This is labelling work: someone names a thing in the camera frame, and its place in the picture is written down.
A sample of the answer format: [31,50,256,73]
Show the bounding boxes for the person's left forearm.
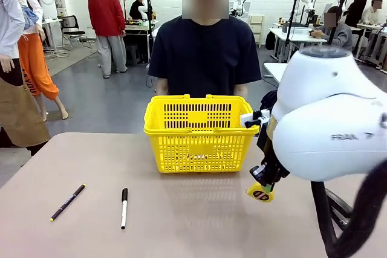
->
[233,84,249,97]

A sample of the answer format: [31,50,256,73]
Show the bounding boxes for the yellow plastic shopping basket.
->
[143,94,260,173]

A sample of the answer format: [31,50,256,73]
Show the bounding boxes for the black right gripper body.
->
[256,123,291,180]

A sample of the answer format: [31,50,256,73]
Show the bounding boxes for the person in red hoodie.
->
[87,0,128,79]

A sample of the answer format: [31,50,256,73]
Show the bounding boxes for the black camera pole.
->
[328,13,339,46]

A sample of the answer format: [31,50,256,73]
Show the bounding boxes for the black tripod stand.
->
[285,0,301,57]

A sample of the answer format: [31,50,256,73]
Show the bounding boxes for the black stapler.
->
[325,187,355,231]

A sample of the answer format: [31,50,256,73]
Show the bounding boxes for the mannequin blue shirt brown apron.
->
[0,0,51,152]

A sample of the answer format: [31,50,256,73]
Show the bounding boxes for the white drawer cabinet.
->
[248,15,266,49]

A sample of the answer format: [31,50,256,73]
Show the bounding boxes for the black pen yellow tips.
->
[50,183,87,222]

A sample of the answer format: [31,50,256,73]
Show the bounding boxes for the large white table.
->
[263,62,290,87]

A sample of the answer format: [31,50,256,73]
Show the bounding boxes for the seated person grey sweater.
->
[310,5,353,52]

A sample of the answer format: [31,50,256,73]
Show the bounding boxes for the thick black cable sleeve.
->
[310,158,387,258]

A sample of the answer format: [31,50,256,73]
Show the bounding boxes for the seated person in black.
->
[129,0,146,21]

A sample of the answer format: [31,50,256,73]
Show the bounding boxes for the yellow tape measure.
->
[246,181,278,203]

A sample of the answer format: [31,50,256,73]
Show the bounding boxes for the person in black clothes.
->
[344,0,380,28]

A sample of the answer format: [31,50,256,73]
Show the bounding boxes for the person's right forearm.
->
[155,77,169,95]

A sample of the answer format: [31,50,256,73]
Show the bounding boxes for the black folding chair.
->
[57,15,93,52]

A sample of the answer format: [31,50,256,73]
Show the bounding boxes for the white marker black cap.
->
[120,187,129,230]

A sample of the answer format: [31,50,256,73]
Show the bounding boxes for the white background desk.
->
[268,27,329,64]

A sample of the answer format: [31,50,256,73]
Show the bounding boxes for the person in navy t-shirt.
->
[148,0,262,97]

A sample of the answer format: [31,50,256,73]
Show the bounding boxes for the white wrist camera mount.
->
[240,108,270,128]

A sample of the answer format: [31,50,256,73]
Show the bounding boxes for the black backpack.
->
[259,90,279,111]

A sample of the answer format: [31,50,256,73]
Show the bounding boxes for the dark background work table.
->
[123,19,161,66]

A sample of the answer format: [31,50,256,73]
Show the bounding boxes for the mannequin white shirt orange pants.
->
[11,0,69,121]

